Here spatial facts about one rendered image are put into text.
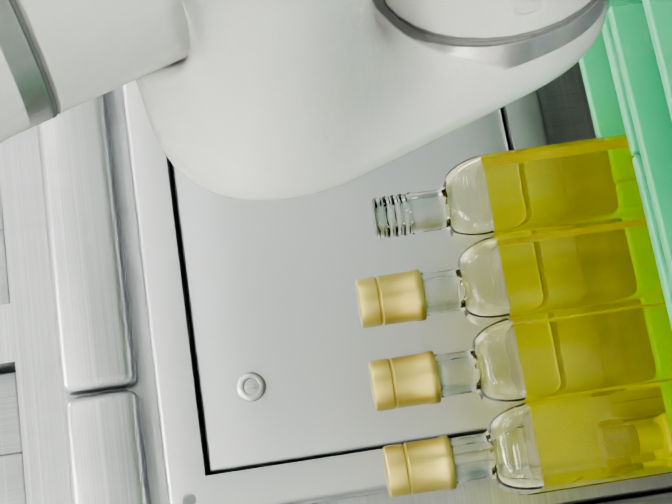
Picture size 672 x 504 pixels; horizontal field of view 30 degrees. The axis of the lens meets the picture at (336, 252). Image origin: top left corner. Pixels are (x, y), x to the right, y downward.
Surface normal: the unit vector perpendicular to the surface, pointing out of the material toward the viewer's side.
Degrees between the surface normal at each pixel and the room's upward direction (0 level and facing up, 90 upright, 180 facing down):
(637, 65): 90
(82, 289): 90
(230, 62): 88
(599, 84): 90
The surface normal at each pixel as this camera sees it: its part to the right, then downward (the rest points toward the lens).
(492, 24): -0.04, 0.72
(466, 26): -0.26, 0.72
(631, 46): 0.00, -0.28
